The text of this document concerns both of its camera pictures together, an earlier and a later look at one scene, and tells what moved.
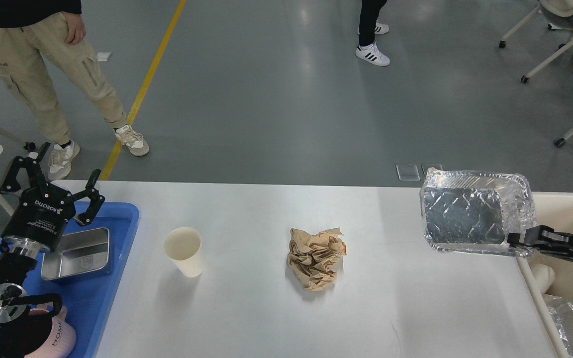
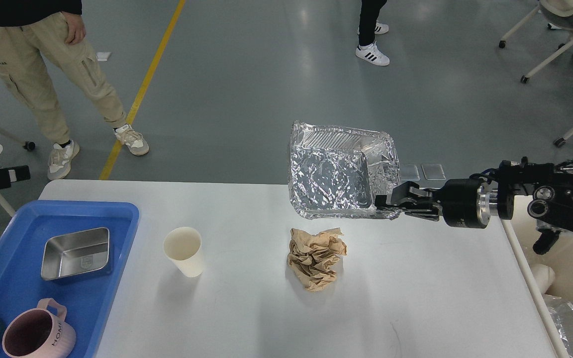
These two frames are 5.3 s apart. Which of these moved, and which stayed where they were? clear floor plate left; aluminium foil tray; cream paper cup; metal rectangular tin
Moved: aluminium foil tray
Stayed: cream paper cup; metal rectangular tin; clear floor plate left
